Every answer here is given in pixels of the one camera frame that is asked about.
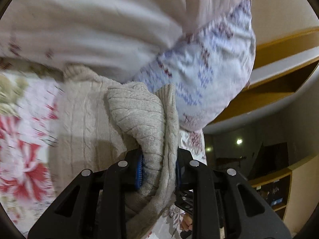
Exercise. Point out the pink floral pillow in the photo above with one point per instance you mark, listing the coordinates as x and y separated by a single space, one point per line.
87 17

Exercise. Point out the floral bed sheet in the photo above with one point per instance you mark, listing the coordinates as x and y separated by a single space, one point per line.
25 154

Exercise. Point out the yellow wooden shelf unit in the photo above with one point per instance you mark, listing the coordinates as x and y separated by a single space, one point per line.
274 89

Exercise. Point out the blue print tree pillow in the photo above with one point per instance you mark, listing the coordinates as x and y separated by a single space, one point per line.
211 79

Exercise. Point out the person's right hand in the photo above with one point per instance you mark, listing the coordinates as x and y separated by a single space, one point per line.
188 222

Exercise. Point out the small wooden cabinet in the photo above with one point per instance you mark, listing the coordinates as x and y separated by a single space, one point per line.
271 180

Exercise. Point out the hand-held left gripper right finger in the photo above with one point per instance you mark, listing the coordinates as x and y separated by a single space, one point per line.
184 174

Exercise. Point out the blue box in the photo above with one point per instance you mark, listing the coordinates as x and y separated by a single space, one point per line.
276 201

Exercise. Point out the round ceiling light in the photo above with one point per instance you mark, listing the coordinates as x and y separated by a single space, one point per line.
239 141

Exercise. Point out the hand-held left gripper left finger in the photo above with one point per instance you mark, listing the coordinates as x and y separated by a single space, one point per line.
138 173

